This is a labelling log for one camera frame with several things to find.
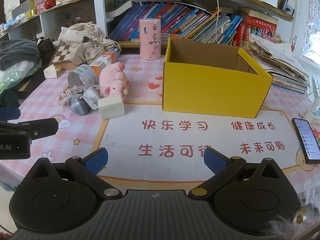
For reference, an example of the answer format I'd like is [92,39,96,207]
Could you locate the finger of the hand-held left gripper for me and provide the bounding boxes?
[0,118,60,140]
[0,108,21,121]

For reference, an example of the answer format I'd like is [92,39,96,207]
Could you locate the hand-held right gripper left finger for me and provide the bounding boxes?
[24,148,123,200]

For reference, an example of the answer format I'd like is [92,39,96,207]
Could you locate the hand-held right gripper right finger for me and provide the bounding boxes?
[189,147,290,200]

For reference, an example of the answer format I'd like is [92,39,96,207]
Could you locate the small blue toy car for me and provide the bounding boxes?
[70,95,92,115]

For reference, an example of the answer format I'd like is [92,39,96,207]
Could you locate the pearl ribbon hair accessory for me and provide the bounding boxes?
[59,84,87,107]

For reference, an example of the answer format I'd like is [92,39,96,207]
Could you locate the white foam block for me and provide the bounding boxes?
[97,94,125,120]

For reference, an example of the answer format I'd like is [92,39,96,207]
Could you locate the white charger plug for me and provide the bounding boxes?
[82,86,101,110]

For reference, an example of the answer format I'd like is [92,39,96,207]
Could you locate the yellow cardboard box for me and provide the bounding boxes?
[162,37,273,119]

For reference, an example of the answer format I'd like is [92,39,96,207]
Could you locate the grey tape roll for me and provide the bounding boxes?
[67,64,100,88]

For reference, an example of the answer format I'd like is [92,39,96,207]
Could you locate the pink plush pig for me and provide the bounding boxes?
[99,62,130,99]

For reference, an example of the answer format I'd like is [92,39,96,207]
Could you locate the pink checked desktop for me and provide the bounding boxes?
[0,52,320,195]

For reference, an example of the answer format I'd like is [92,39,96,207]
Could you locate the dark cloth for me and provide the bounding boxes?
[0,90,20,108]

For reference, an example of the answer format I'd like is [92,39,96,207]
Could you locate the iridescent plastic bag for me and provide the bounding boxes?
[0,60,43,95]

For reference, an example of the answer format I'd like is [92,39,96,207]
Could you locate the small cream paper box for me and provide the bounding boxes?
[43,64,64,79]

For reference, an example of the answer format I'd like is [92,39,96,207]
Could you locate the grey cloth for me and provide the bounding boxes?
[0,39,42,72]

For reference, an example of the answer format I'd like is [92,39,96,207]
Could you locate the black bag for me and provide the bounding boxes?
[35,37,55,60]

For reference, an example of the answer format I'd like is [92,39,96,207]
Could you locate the wooden chessboard box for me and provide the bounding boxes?
[49,41,87,71]

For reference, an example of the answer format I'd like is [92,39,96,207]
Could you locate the white orange medicine box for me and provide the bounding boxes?
[89,50,118,77]

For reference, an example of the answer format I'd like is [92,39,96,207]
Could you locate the black smartphone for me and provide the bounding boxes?
[292,117,320,165]

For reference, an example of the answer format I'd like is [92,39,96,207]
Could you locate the beige cloth bag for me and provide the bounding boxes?
[58,22,122,64]

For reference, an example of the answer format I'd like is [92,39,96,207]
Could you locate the stack of papers and booklets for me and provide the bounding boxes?
[246,34,312,95]

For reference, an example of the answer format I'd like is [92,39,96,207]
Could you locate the bookshelf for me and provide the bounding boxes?
[0,0,295,49]

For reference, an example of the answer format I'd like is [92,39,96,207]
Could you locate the pink cylindrical container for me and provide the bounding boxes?
[139,18,161,60]

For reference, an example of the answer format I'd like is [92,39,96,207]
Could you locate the flat white orange box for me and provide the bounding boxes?
[160,32,184,41]

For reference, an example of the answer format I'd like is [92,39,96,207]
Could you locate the thick white-paged book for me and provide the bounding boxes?
[106,1,133,18]

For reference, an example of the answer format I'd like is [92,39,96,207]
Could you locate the red boxed books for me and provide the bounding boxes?
[235,14,278,49]

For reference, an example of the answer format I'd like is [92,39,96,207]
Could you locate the row of children's books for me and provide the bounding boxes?
[108,2,244,48]

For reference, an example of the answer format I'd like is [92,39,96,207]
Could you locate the white cable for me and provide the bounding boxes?
[204,0,225,44]

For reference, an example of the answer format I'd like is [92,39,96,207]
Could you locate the alphabet wall poster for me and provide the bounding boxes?
[301,0,320,60]

